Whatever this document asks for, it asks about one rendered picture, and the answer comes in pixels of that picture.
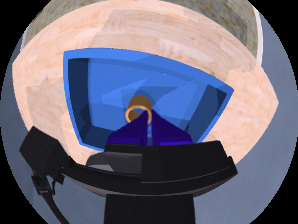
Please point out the bronze bushing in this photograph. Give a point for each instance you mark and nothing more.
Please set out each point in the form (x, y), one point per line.
(138, 102)

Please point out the blue open crate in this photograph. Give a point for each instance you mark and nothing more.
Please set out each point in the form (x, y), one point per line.
(98, 89)

